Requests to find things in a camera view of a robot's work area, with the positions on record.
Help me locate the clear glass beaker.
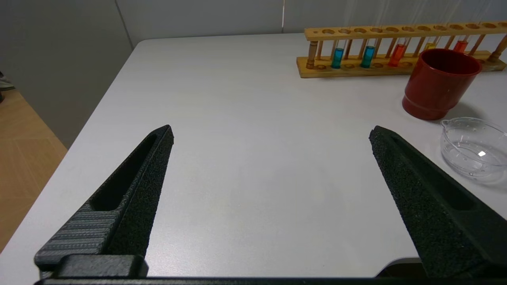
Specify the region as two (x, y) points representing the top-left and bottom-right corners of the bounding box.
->
(440, 117), (507, 183)

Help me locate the yellow liquid test tube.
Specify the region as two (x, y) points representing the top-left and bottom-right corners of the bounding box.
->
(423, 0), (464, 51)

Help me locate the red liquid test tube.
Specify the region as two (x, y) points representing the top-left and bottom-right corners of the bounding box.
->
(453, 0), (494, 53)
(387, 0), (426, 67)

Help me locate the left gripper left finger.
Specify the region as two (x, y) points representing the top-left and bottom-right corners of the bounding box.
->
(34, 125), (175, 277)

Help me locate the wooden test tube rack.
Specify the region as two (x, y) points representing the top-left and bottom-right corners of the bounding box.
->
(296, 21), (507, 78)

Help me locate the teal liquid test tube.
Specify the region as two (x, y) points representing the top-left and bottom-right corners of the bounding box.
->
(331, 0), (357, 69)
(360, 0), (391, 68)

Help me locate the red plastic cup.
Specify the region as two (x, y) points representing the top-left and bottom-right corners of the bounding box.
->
(402, 49), (483, 121)

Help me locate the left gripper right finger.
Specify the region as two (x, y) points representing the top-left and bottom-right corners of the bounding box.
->
(369, 125), (507, 277)

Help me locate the black metal stand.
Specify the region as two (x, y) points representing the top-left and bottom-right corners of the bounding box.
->
(0, 70), (15, 104)

